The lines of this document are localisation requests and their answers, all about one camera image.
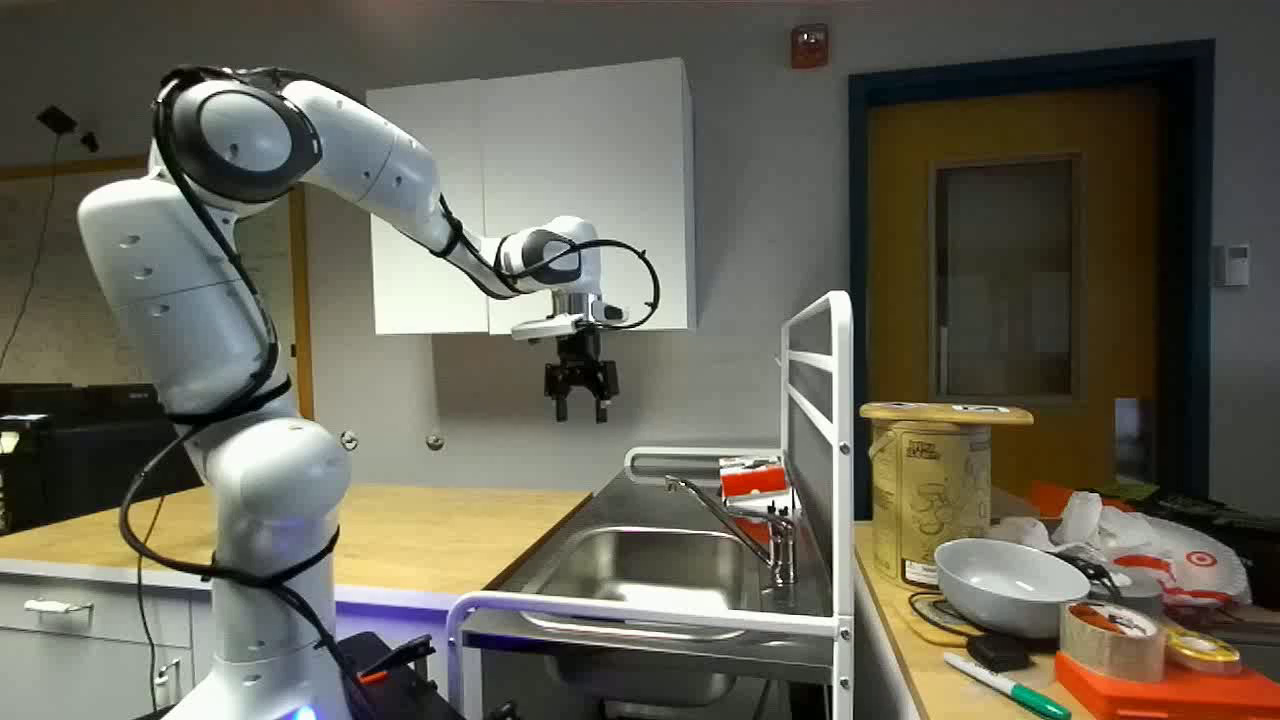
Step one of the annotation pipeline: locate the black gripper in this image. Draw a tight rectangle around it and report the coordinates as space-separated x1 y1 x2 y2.
541 324 624 429

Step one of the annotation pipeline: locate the chrome tap spout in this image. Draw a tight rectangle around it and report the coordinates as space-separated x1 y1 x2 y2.
663 471 780 552

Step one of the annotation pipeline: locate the chrome tap base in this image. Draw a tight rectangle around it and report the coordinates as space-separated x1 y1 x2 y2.
759 498 804 602

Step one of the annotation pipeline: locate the stainless steel sink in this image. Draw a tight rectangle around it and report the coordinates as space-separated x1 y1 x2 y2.
485 464 838 713

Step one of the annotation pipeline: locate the red and white package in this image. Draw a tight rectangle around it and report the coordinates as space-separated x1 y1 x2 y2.
716 455 795 506

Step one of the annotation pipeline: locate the white dish cloth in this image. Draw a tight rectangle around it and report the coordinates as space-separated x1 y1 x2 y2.
618 579 741 622

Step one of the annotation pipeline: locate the black and red base device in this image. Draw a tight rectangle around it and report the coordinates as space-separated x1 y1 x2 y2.
334 628 465 720

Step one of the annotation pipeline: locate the yellow wooden door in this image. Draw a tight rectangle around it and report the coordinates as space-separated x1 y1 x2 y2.
866 85 1168 508

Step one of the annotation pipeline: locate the light wooden board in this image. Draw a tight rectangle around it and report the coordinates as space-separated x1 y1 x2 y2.
855 396 1040 432

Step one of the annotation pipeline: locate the dark board yellow rim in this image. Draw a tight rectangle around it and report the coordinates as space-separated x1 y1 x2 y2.
904 584 993 657

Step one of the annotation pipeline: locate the red fire alarm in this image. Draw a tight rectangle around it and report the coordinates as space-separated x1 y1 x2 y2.
787 22 833 73

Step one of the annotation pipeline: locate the white bowl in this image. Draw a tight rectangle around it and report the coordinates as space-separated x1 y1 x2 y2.
932 535 1095 646

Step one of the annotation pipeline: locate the small black block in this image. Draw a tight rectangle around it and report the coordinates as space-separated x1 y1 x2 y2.
965 631 1036 678

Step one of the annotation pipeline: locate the black box appliance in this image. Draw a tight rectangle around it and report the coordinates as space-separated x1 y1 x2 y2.
0 379 207 535

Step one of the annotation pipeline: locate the green and white marker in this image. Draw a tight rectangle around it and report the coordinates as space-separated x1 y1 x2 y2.
940 650 1076 720

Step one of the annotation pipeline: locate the wood framed whiteboard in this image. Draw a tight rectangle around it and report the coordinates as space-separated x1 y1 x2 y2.
0 157 319 423

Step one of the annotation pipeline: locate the grey drawer cabinet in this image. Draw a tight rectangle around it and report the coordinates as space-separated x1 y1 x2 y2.
0 568 223 720

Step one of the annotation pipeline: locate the white plastic bag red logo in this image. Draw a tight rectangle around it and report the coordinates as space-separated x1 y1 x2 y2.
993 490 1258 613

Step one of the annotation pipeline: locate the orange flat box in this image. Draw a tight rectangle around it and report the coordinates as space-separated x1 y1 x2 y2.
1053 650 1280 720

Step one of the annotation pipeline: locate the gold tin lid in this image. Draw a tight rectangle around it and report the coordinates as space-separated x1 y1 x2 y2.
1164 628 1247 681

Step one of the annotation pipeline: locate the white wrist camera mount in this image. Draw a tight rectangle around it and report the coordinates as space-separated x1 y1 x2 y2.
510 308 634 350

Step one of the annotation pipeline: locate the white wall cabinet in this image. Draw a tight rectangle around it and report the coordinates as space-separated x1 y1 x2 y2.
364 51 699 339

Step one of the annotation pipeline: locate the white metal rack frame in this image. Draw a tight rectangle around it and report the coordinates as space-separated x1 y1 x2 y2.
445 290 859 720

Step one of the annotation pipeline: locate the dark blue door frame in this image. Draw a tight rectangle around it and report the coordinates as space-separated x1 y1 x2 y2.
843 38 1220 526

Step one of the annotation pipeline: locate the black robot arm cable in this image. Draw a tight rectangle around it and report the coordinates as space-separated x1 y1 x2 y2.
115 65 670 705

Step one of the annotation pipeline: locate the thin black camera cable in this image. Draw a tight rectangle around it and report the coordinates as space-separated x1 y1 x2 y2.
0 127 67 372

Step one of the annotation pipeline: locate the black mounted camera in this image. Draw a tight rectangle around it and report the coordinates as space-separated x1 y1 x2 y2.
31 101 103 157

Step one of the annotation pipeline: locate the white wall thermostat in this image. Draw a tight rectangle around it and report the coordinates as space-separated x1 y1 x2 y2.
1218 239 1258 294

